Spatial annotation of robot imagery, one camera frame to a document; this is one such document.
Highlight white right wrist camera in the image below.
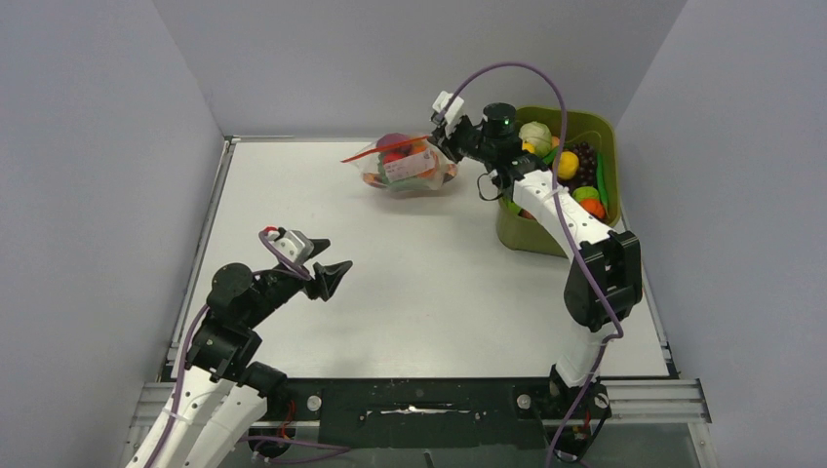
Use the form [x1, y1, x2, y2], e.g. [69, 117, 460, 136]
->
[431, 91, 464, 134]

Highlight yellow lemon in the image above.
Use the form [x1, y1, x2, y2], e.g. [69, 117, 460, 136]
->
[558, 151, 579, 180]

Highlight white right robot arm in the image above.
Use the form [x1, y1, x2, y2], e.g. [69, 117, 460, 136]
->
[430, 94, 643, 416]

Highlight light green round fruit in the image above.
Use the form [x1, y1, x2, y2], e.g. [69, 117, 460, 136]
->
[571, 185, 600, 203]

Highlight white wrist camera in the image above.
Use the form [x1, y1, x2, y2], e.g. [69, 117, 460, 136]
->
[271, 230, 315, 264]
[431, 91, 464, 134]

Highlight olive green plastic bin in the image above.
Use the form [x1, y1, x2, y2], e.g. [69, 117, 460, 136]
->
[495, 111, 621, 257]

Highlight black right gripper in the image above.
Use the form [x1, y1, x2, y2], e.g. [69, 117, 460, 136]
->
[428, 116, 494, 166]

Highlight black mounting base plate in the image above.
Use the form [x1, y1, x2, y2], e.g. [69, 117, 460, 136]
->
[248, 377, 611, 454]

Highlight purple sweet potato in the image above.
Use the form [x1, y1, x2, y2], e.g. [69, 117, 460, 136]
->
[375, 133, 414, 155]

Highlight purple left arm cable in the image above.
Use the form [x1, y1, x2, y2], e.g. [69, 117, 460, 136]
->
[141, 227, 315, 468]

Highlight green chili pepper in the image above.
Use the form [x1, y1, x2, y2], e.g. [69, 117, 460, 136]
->
[596, 152, 609, 212]

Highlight orange round fruit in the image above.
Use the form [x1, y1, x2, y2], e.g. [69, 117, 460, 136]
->
[579, 198, 607, 220]

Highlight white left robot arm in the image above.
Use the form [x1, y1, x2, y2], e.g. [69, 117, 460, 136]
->
[127, 226, 353, 467]

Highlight green white lettuce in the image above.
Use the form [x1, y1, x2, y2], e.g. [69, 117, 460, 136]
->
[379, 172, 455, 192]

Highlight clear orange zip top bag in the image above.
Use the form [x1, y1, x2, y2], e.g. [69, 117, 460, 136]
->
[340, 134, 458, 190]

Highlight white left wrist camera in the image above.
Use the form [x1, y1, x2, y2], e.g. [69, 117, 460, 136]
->
[271, 230, 315, 264]

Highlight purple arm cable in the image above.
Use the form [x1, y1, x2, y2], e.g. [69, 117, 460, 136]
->
[436, 61, 625, 468]
[141, 227, 315, 468]

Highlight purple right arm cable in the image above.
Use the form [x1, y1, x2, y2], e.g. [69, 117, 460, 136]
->
[436, 61, 625, 468]

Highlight pale green cabbage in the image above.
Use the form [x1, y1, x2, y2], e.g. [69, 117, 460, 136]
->
[519, 121, 559, 157]

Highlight dark purple grapes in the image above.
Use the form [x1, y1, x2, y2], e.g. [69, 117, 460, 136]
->
[571, 141, 598, 186]

